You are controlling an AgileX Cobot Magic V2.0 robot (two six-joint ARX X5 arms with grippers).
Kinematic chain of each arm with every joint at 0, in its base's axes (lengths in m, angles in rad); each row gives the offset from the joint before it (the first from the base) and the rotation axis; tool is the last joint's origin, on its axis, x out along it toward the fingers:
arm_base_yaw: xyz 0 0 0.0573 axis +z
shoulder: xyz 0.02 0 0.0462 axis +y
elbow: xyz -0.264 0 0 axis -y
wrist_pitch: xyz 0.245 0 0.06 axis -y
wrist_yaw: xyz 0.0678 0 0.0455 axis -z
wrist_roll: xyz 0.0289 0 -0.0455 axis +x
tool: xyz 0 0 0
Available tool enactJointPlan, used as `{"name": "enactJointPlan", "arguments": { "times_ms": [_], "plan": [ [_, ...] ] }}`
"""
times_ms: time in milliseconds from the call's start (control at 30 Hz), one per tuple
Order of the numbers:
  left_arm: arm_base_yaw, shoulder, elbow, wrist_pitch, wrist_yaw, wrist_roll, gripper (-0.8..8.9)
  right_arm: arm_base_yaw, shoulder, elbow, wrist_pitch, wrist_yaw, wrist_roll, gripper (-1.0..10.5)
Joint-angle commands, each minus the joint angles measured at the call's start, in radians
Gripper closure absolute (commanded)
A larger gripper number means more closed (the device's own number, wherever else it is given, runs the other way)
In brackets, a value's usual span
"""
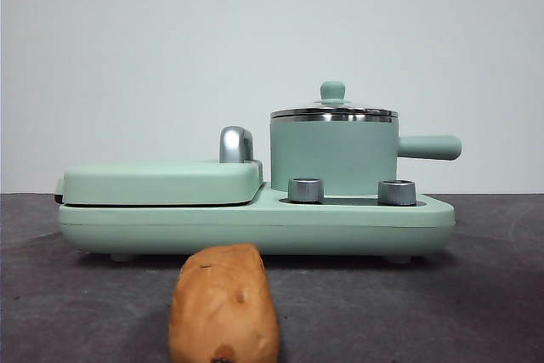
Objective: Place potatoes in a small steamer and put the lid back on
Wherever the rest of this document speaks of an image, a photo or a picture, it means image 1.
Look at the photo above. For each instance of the glass pot lid green knob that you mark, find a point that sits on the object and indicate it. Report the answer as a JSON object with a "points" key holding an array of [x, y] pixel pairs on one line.
{"points": [[332, 91]]}

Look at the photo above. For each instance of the brown potato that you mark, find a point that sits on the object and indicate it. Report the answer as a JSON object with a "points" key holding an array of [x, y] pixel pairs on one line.
{"points": [[223, 303]]}

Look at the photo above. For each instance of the mint green hinged grill lid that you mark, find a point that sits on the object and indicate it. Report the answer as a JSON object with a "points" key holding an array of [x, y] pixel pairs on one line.
{"points": [[149, 180]]}

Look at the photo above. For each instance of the silver control knob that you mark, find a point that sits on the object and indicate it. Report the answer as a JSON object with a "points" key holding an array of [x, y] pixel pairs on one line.
{"points": [[306, 191], [397, 193]]}

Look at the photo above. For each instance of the mint green breakfast machine base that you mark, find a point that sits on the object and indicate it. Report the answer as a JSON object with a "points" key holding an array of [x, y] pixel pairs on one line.
{"points": [[255, 227]]}

